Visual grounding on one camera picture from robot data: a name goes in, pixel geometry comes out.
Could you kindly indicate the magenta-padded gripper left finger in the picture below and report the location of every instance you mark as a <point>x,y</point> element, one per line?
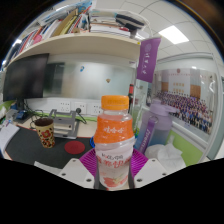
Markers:
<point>75,173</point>

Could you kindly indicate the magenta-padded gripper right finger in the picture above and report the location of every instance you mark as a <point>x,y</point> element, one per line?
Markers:
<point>150,172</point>

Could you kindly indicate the orange-capped drink bottle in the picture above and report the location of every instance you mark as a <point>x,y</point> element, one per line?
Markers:
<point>114,143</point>

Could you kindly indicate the large purple water bottle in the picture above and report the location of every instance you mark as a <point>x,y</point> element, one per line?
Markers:
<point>160,126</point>

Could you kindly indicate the flat round red coaster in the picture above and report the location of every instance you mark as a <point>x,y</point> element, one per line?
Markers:
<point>74,147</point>

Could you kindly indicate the white paper sheet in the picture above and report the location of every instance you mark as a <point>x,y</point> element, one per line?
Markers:
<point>46,167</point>

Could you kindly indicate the grey metal laptop stand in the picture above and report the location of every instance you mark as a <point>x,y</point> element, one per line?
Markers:
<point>65,128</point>

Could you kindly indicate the red and yellow patterned mug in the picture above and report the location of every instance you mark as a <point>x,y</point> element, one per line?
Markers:
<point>45,135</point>

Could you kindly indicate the tall clear glass vase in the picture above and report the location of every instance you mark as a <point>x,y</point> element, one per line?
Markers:
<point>137,120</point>

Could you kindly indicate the large black desk mat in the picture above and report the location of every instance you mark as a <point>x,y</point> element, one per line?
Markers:
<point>26,148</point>

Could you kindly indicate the white notebook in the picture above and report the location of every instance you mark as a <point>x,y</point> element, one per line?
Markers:
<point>7,135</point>

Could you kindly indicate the small blue device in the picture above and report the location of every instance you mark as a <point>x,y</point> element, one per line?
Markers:
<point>20,115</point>

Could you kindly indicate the group photo poster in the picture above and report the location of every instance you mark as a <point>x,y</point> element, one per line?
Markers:
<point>190,100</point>

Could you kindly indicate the black computer monitor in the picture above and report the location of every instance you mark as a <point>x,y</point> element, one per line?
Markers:
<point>25,78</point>

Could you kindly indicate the purple hanging pennant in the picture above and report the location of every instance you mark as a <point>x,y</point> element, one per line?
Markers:
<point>148,60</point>

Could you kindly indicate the beige shelf with books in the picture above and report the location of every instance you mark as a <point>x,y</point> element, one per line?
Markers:
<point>76,41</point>

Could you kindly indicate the rectangular ceiling light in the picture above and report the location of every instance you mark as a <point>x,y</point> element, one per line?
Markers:
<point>173,34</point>

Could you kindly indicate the white wall socket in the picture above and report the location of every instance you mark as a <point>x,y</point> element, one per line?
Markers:
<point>65,106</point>
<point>82,107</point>
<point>96,109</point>

